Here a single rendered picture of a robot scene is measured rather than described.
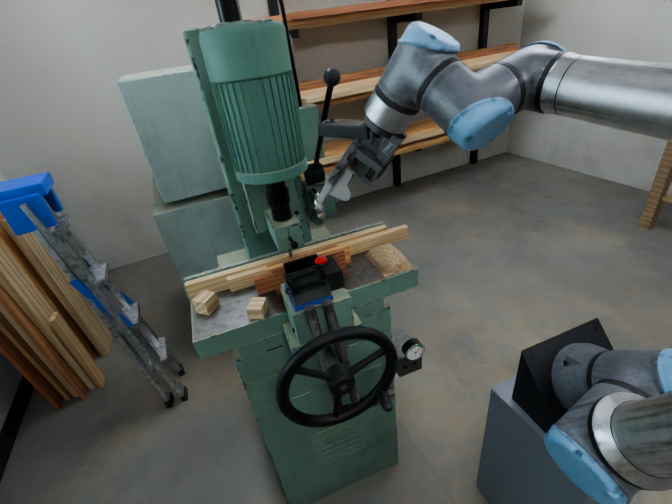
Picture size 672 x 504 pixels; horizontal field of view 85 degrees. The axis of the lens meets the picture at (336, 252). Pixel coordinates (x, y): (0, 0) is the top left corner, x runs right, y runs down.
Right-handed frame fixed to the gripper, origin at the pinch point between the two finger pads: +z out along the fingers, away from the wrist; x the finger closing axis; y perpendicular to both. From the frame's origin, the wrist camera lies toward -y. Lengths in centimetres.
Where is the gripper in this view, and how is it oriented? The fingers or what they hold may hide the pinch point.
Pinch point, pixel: (334, 188)
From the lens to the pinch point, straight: 84.9
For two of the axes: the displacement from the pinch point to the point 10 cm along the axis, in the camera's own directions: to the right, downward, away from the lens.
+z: -4.0, 5.9, 7.0
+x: 4.8, -5.2, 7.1
